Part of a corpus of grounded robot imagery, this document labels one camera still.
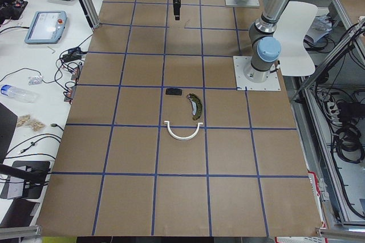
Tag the black brake pad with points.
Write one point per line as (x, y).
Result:
(174, 91)

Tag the green brake shoe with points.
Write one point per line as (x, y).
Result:
(196, 105)

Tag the black usb hub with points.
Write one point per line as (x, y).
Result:
(72, 55)

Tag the near blue teach pendant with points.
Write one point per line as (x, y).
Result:
(46, 27)

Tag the white plastic chair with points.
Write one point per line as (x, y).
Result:
(292, 27)

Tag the silver blister pack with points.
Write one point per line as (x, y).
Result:
(34, 80)

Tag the clear plastic water bottle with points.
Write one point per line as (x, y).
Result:
(18, 94)

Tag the bag of wooden pieces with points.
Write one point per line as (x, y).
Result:
(29, 122)

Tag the white curved plastic bracket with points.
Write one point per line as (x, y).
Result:
(182, 134)

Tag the aluminium cage frame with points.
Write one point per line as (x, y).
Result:
(329, 106)

